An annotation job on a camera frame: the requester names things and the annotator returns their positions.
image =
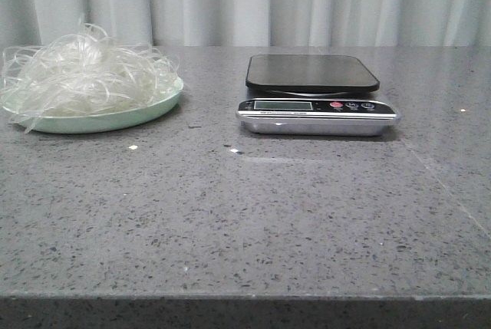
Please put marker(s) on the mint green round plate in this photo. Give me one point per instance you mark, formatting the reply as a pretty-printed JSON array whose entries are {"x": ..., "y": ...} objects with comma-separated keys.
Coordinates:
[{"x": 96, "y": 123}]

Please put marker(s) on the white pleated curtain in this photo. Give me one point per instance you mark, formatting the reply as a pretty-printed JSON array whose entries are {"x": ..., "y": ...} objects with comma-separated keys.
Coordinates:
[{"x": 336, "y": 23}]

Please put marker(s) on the black silver kitchen scale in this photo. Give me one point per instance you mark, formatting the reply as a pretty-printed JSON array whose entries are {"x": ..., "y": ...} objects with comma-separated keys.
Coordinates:
[{"x": 313, "y": 94}]

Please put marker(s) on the translucent white vermicelli bundle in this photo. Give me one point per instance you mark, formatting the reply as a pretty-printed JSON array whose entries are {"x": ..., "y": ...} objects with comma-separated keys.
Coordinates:
[{"x": 84, "y": 74}]

